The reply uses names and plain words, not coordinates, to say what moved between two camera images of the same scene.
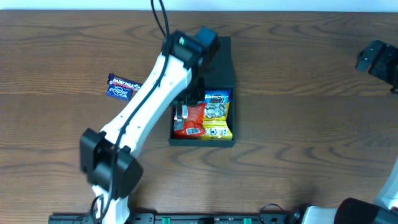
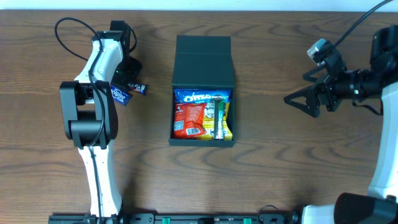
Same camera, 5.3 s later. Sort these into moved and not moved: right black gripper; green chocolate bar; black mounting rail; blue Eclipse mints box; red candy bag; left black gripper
Moved: right black gripper; green chocolate bar; left black gripper; blue Eclipse mints box
Not moved: red candy bag; black mounting rail
